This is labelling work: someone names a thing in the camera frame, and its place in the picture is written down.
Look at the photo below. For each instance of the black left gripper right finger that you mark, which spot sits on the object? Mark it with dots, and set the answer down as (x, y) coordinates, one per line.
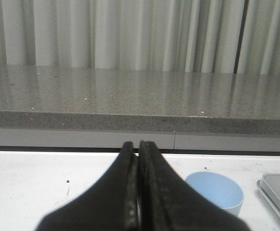
(168, 203)

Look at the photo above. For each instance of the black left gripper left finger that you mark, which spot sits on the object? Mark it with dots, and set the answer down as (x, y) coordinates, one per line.
(110, 204)

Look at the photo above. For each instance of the light blue plastic cup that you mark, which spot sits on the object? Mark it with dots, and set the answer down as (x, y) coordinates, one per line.
(218, 189)

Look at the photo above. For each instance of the grey stone counter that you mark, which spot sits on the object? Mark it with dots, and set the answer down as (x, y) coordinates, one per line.
(51, 106)

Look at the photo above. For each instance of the white pleated curtain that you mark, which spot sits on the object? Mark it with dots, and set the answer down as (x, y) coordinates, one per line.
(208, 36)

